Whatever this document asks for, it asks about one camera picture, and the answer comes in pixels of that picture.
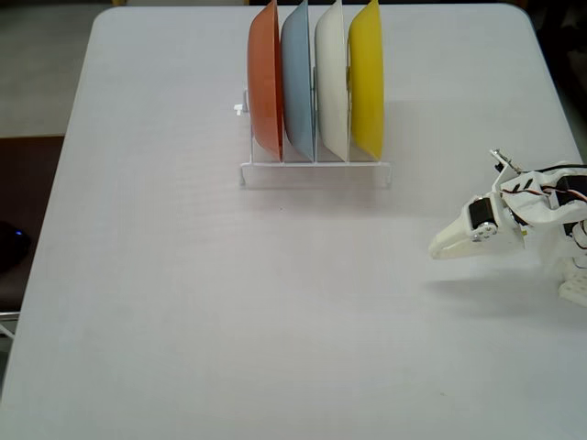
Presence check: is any orange plate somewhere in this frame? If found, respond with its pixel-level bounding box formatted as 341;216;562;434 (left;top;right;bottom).
247;0;284;162

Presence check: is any white plate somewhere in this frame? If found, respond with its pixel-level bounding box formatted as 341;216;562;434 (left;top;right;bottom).
314;0;352;162

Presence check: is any blue-grey plate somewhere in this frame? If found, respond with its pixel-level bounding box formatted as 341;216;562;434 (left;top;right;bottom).
280;0;316;162

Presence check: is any white metal frame leg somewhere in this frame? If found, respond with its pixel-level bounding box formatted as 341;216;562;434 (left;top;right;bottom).
0;310;22;343

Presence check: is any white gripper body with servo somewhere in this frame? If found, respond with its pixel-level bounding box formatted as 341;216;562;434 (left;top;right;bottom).
467;192;528;254

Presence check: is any wrist camera on white bracket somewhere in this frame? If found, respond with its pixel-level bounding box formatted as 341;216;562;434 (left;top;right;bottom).
490;146;525;193

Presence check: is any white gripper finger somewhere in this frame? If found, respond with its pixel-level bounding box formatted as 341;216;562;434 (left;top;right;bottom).
433;236;480;260
428;212;474;253

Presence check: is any black computer mouse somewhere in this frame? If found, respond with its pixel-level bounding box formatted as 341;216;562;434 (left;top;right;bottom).
0;220;32;272

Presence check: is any yellow plate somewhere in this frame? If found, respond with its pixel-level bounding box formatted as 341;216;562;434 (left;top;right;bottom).
347;0;386;161

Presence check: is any white wire dish rack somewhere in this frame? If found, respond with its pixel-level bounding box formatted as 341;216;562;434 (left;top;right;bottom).
232;65;394;190

